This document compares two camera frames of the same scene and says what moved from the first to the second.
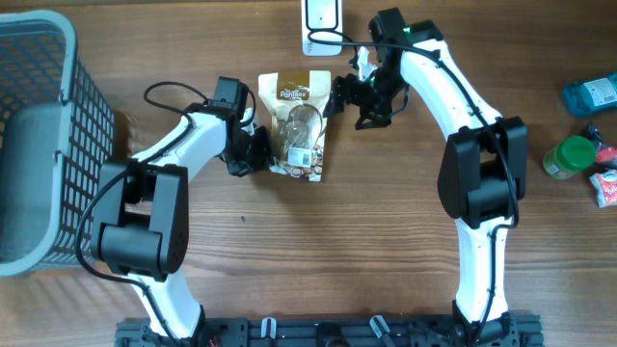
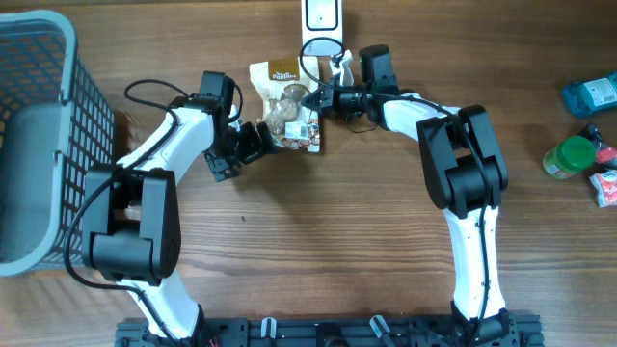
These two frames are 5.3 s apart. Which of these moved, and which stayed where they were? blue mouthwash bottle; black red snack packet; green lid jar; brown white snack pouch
Moved: brown white snack pouch
Stayed: black red snack packet; green lid jar; blue mouthwash bottle
